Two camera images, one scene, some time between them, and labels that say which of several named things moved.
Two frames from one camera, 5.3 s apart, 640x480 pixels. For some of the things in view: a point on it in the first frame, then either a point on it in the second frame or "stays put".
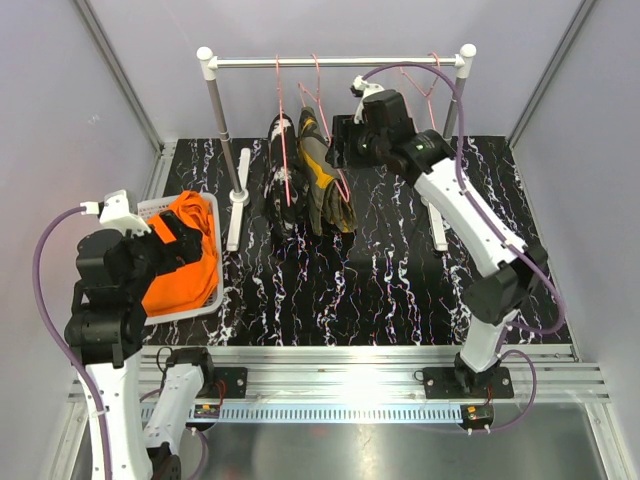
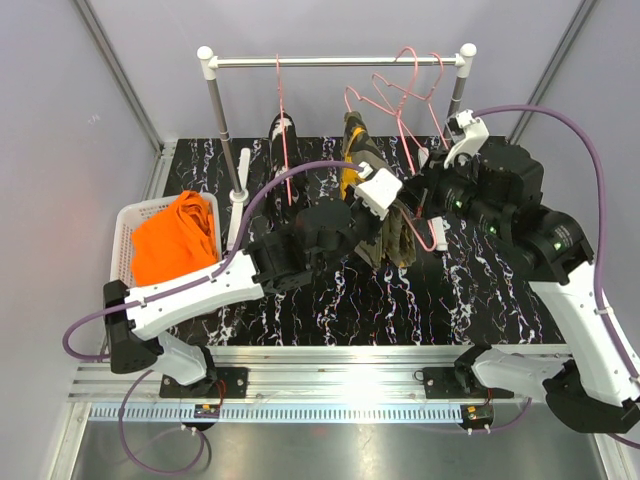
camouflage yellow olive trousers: [328, 200] -> [393, 241]
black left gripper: [186, 248] -> [375, 221]
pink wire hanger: [426, 95] -> [405, 90]
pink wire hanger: [283, 133] stays put
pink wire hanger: [338, 175] -> [399, 115]
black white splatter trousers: [286, 188] stays put
